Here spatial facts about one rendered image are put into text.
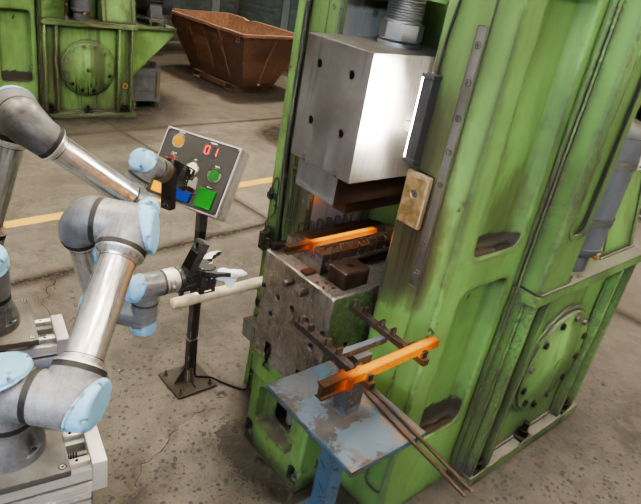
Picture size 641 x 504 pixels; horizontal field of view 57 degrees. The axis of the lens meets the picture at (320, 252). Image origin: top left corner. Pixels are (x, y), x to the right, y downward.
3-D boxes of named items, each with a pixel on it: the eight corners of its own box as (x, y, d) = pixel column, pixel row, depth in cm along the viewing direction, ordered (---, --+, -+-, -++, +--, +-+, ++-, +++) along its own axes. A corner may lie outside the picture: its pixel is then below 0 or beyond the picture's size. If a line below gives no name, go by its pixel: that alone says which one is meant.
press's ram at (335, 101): (366, 194, 180) (395, 59, 162) (290, 152, 204) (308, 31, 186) (451, 181, 206) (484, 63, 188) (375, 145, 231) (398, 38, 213)
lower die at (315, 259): (319, 275, 204) (323, 253, 200) (284, 249, 217) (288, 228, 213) (401, 253, 230) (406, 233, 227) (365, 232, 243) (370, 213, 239)
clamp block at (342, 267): (342, 291, 196) (346, 274, 193) (326, 279, 202) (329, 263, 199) (368, 284, 204) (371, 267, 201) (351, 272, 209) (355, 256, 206)
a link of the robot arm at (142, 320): (124, 319, 178) (124, 288, 173) (160, 326, 178) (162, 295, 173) (114, 334, 171) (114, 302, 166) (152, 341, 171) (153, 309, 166)
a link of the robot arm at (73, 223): (35, 212, 134) (77, 328, 171) (83, 221, 134) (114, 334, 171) (57, 178, 141) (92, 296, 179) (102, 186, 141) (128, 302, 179)
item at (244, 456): (260, 527, 217) (261, 525, 216) (183, 428, 254) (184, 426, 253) (339, 482, 242) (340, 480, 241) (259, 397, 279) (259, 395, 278)
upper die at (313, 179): (332, 206, 192) (337, 178, 188) (295, 183, 205) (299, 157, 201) (416, 191, 219) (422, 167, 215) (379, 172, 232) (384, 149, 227)
